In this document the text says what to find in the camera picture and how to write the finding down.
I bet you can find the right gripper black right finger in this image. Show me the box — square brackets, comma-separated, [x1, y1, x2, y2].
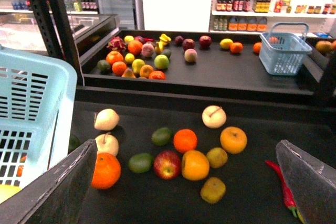
[276, 140, 335, 223]

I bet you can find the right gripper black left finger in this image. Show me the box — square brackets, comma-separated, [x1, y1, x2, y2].
[1, 140, 97, 223]

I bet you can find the yellow lemon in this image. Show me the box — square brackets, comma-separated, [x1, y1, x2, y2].
[0, 184, 21, 203]
[219, 38, 233, 50]

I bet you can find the light blue shopping basket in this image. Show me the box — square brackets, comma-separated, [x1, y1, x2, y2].
[1, 47, 77, 189]

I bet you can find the far orange beside lemon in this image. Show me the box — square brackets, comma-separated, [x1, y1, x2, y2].
[230, 42, 243, 54]

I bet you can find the red chili pepper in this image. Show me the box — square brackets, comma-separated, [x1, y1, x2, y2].
[265, 160, 298, 218]

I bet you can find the large orange mandarin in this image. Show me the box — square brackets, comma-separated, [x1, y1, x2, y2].
[91, 153, 121, 189]

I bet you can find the dark green avocado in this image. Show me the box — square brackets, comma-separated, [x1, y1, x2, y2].
[68, 134, 80, 154]

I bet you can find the white pear middle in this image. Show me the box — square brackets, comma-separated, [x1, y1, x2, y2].
[95, 132, 119, 156]

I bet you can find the green lime lower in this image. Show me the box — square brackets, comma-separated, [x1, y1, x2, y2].
[128, 153, 154, 174]

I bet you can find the green lime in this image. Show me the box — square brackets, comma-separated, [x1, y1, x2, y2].
[151, 127, 174, 146]
[128, 153, 154, 174]

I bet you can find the yellow orange apple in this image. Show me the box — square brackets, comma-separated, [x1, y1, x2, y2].
[220, 126, 247, 154]

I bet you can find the white pear left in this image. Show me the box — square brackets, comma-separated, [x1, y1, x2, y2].
[93, 109, 120, 131]

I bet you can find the olive brown pear lower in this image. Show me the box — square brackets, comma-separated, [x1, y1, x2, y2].
[200, 177, 226, 204]

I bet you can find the red yellow apple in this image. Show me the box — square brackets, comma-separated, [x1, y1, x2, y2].
[153, 150, 181, 180]

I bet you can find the white pear with stem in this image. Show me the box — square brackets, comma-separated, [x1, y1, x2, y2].
[202, 105, 227, 129]

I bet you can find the orange persimmon centre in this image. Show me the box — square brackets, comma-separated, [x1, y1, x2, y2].
[181, 150, 210, 181]

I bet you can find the green lime upper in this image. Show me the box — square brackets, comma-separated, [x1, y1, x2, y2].
[151, 127, 174, 146]

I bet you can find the black near fruit tray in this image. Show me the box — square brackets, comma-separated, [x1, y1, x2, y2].
[71, 87, 335, 223]

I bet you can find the black fruit tray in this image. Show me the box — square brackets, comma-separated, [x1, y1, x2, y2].
[82, 33, 328, 100]
[71, 87, 335, 223]

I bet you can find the small blue basket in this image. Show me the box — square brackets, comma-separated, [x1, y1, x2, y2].
[259, 22, 312, 76]

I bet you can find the small orange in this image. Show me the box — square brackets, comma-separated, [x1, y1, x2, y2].
[173, 129, 198, 154]

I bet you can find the black far fruit tray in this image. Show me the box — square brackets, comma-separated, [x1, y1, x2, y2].
[82, 33, 328, 100]

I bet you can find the far green apple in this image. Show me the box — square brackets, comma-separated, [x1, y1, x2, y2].
[154, 55, 170, 70]

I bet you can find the far pink peach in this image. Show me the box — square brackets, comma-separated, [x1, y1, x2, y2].
[184, 49, 198, 63]

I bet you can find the far dark red apple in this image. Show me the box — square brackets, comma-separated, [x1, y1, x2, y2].
[198, 35, 212, 49]

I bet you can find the black perforated shelf post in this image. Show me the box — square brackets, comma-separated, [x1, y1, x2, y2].
[29, 0, 85, 86]

